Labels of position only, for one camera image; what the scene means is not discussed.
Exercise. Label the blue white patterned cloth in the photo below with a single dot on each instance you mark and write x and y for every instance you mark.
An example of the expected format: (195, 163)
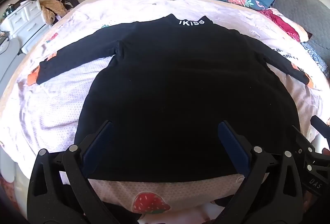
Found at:
(315, 55)

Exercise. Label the red floral pillow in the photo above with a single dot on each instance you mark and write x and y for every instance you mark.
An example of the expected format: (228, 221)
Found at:
(281, 25)

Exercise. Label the grey chair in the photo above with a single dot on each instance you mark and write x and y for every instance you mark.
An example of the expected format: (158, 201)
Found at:
(9, 64)

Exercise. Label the black bag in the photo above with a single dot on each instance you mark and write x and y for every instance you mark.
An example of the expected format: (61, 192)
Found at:
(67, 1)

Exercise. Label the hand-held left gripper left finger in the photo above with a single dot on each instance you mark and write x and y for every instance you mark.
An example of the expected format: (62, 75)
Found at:
(96, 151)

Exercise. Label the black long-sleeved sweater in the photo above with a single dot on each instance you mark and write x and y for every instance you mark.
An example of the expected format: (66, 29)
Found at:
(180, 100)

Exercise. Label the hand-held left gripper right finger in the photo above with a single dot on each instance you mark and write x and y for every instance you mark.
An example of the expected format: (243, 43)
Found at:
(233, 149)

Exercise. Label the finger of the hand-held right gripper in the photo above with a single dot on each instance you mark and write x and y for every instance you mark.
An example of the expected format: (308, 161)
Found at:
(304, 140)
(321, 127)

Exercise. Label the grey quilted headboard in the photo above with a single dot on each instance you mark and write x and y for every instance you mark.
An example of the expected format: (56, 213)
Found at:
(296, 4)

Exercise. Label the white drawer cabinet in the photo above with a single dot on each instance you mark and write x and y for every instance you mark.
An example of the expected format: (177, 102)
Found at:
(23, 23)

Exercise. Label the brown plush toy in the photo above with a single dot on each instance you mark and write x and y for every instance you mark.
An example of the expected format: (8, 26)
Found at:
(52, 10)

